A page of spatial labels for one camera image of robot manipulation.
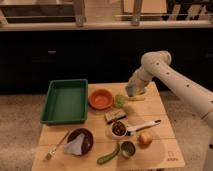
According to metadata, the white handled kitchen tool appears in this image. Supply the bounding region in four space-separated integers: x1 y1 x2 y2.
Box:
126 120 161 136

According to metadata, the blue sponge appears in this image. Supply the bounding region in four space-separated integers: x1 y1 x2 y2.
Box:
125 85 138 97

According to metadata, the metal fork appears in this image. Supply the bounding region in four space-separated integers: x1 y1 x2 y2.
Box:
45 131 69 160

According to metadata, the green scoop with yellow handle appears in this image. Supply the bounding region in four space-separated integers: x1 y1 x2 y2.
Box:
114 94 144 108

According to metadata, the grey cloth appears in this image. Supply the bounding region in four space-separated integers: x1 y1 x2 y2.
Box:
64 133 85 156

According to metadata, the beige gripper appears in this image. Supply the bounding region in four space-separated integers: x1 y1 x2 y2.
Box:
128 76 147 95

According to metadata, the orange round fruit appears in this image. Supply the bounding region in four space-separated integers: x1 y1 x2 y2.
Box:
138 131 153 146

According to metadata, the green plastic tray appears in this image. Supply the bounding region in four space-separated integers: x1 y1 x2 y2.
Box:
40 79 88 125

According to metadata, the white cup with dark contents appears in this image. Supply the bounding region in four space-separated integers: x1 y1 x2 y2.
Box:
111 121 127 138

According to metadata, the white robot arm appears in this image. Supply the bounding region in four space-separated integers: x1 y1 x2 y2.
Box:
126 51 213 171

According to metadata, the dark brown bowl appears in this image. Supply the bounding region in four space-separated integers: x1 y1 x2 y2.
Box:
67 128 93 156

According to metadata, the red bowl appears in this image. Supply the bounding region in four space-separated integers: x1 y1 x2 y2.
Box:
89 89 113 110

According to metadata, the green cucumber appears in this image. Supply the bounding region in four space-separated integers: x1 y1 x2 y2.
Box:
97 144 120 165

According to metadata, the small metal cup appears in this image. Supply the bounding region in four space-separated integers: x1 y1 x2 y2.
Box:
120 141 136 158

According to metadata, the black and white eraser block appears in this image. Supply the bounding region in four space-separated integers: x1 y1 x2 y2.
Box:
105 110 126 124

